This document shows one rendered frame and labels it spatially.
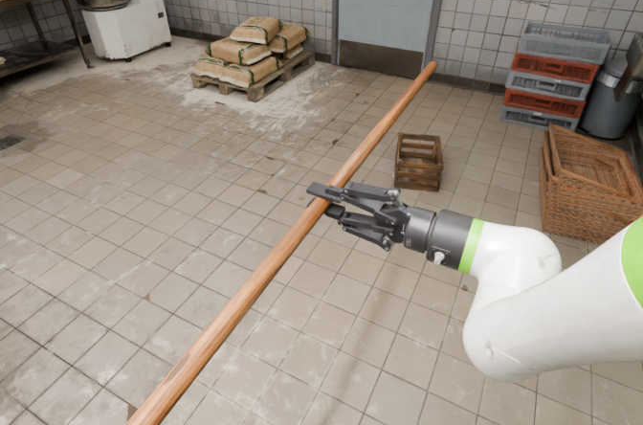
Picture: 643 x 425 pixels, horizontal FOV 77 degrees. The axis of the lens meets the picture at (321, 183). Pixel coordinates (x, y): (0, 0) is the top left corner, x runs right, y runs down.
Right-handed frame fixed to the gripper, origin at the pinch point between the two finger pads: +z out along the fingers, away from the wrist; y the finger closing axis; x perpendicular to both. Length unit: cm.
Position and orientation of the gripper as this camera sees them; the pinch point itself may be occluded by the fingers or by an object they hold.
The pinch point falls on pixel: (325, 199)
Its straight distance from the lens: 76.6
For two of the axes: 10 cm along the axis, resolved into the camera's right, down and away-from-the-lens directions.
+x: 4.6, -5.2, 7.2
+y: 0.1, 8.1, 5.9
